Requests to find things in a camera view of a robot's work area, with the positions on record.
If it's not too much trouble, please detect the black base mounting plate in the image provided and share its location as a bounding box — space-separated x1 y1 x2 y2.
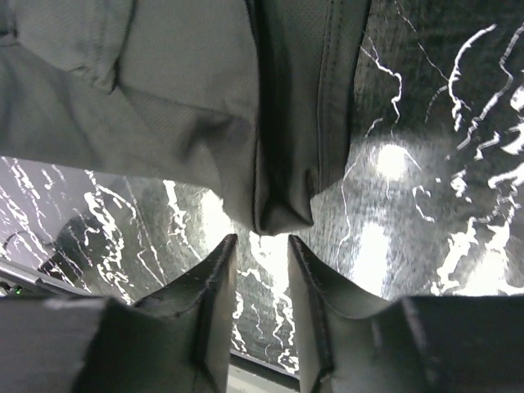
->
0 261 300 390

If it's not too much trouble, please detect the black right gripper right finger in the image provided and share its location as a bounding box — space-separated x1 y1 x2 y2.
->
288 235 523 392

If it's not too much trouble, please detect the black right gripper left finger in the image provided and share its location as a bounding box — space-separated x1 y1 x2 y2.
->
1 234 237 392

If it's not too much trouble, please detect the black t shirt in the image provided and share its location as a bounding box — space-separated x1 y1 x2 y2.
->
1 1 370 235

